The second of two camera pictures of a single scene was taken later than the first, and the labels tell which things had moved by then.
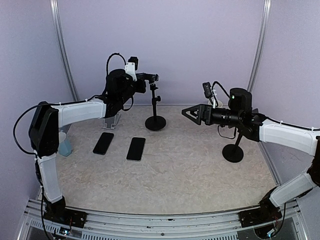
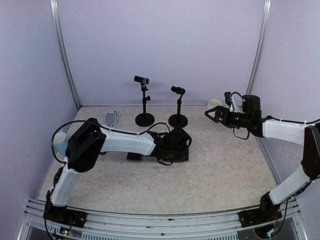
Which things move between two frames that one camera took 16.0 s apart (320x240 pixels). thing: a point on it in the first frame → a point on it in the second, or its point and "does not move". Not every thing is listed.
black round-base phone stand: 155,122 → 144,119
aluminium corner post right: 259,44 does not move
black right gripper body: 209,121 → 229,121
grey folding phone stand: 111,122 does not move
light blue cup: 65,146 does not move
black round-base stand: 234,153 → 178,120
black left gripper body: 127,92 → 177,156
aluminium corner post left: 54,5 does not move
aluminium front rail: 36,225 does not move
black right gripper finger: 194,113 → 219,112
